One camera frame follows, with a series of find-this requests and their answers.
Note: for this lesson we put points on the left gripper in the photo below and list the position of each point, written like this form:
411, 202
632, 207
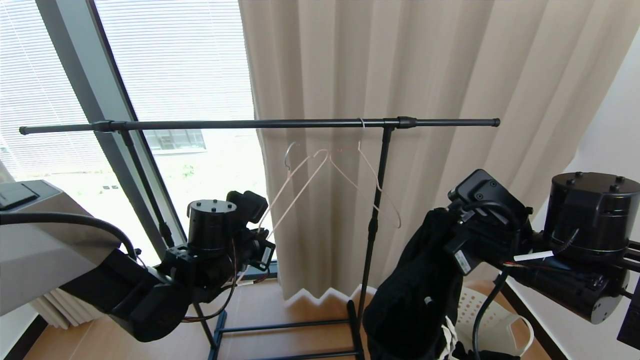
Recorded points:
230, 265

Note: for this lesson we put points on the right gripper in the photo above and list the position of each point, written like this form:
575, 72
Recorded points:
575, 285

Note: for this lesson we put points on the pink clothes hanger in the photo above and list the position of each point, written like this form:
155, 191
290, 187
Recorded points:
300, 194
390, 207

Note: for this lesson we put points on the white laundry basket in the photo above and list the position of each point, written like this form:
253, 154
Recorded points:
495, 315

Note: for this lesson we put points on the black clothes rack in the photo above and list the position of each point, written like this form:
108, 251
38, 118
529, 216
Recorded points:
200, 124

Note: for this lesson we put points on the black garment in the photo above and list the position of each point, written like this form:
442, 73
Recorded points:
495, 355

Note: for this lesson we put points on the window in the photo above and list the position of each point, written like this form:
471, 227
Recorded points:
175, 50

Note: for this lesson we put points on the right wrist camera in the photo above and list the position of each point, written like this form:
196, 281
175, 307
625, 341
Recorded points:
490, 200

